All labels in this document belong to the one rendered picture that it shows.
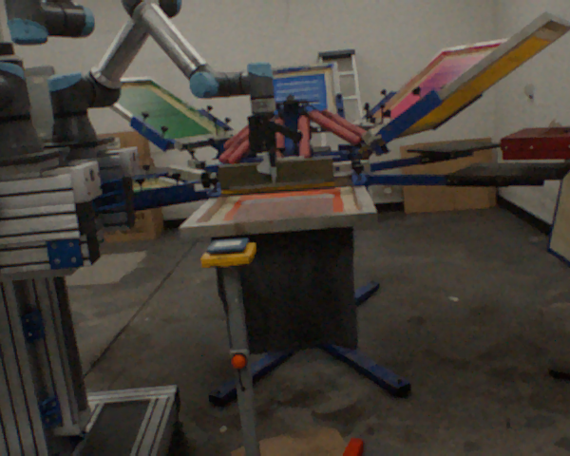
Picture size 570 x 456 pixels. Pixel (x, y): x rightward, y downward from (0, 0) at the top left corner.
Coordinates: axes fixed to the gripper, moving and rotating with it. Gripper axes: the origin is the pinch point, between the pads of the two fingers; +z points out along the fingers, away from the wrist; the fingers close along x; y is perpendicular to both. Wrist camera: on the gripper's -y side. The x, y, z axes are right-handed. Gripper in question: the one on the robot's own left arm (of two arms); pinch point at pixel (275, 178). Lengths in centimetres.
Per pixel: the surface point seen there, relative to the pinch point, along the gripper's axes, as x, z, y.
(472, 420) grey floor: -34, 109, -68
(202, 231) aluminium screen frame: 14.3, 12.2, 22.0
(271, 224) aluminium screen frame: 14.3, 11.7, 1.5
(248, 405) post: 34, 59, 11
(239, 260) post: 38.0, 15.3, 8.0
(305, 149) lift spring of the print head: -94, 1, -7
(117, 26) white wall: -459, -114, 195
